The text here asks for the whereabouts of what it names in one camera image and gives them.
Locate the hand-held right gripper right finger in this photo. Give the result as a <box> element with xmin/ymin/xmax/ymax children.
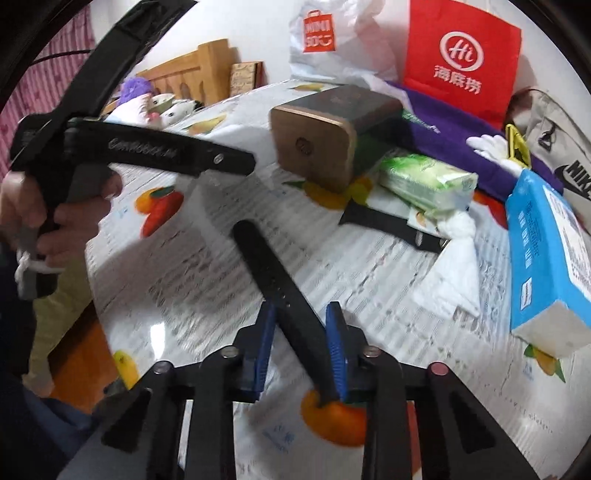
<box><xmin>325</xmin><ymin>301</ymin><xmax>541</xmax><ymax>480</ymax></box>

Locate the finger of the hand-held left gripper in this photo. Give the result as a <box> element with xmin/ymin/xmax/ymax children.
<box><xmin>198</xmin><ymin>145</ymin><xmax>257</xmax><ymax>179</ymax></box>

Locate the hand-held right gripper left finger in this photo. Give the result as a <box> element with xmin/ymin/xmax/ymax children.
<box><xmin>69</xmin><ymin>302</ymin><xmax>278</xmax><ymax>480</ymax></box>

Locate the black watch strap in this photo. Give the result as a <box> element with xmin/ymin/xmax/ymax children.
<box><xmin>232</xmin><ymin>220</ymin><xmax>342</xmax><ymax>407</ymax></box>
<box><xmin>338</xmin><ymin>198</ymin><xmax>446</xmax><ymax>254</ymax></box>

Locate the green tissue pack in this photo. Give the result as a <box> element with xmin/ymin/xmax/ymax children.
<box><xmin>378</xmin><ymin>154</ymin><xmax>478</xmax><ymax>220</ymax></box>

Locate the blue tissue pack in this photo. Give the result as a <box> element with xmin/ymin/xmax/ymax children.
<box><xmin>505</xmin><ymin>168</ymin><xmax>591</xmax><ymax>358</ymax></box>

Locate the yellow bee plush toy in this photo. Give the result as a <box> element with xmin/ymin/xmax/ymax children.
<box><xmin>466</xmin><ymin>124</ymin><xmax>532</xmax><ymax>178</ymax></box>

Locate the person's left forearm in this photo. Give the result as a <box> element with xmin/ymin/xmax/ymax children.
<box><xmin>0</xmin><ymin>244</ymin><xmax>35</xmax><ymax>379</ymax></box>

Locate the person's left hand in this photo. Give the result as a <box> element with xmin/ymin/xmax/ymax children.
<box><xmin>0</xmin><ymin>168</ymin><xmax>124</xmax><ymax>274</ymax></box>

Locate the purple plush toy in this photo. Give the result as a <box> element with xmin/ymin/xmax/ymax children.
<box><xmin>119</xmin><ymin>76</ymin><xmax>153</xmax><ymax>104</ymax></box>

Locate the dark brown gold-edged box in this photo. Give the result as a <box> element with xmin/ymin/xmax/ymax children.
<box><xmin>269</xmin><ymin>84</ymin><xmax>403</xmax><ymax>193</ymax></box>

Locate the patterned brown box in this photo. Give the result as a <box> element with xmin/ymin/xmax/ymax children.
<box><xmin>229</xmin><ymin>61</ymin><xmax>265</xmax><ymax>97</ymax></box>

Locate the wooden headboard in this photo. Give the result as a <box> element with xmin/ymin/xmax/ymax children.
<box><xmin>136</xmin><ymin>39</ymin><xmax>236</xmax><ymax>107</ymax></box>

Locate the pink curtain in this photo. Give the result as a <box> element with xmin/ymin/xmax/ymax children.
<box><xmin>0</xmin><ymin>7</ymin><xmax>95</xmax><ymax>185</ymax></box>

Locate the white plastic shopping bag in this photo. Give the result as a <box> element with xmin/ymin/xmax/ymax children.
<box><xmin>288</xmin><ymin>0</ymin><xmax>411</xmax><ymax>95</ymax></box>

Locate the pale green bed sheet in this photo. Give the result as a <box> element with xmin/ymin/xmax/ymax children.
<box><xmin>23</xmin><ymin>261</ymin><xmax>95</xmax><ymax>398</ymax></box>

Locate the purple towel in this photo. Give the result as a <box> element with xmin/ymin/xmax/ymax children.
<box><xmin>385</xmin><ymin>80</ymin><xmax>566</xmax><ymax>204</ymax></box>

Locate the red paper shopping bag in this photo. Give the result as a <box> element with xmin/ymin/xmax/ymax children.
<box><xmin>401</xmin><ymin>0</ymin><xmax>522</xmax><ymax>130</ymax></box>

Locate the person's dark clothing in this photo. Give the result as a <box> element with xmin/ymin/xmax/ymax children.
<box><xmin>0</xmin><ymin>369</ymin><xmax>109</xmax><ymax>480</ymax></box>

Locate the grey waist bag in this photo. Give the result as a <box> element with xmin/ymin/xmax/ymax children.
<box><xmin>510</xmin><ymin>89</ymin><xmax>591</xmax><ymax>201</ymax></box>

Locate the black cable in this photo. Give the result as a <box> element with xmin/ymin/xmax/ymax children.
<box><xmin>25</xmin><ymin>48</ymin><xmax>90</xmax><ymax>65</ymax></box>

